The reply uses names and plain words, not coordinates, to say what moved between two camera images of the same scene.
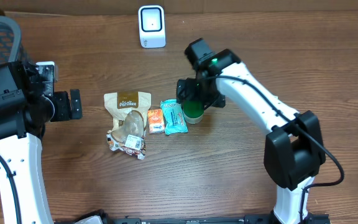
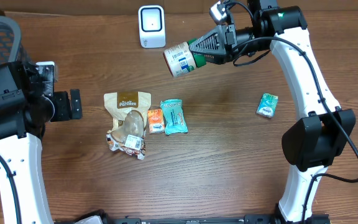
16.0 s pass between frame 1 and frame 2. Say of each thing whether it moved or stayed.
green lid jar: moved
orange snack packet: stayed
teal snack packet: stayed
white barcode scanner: stayed
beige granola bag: stayed
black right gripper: moved
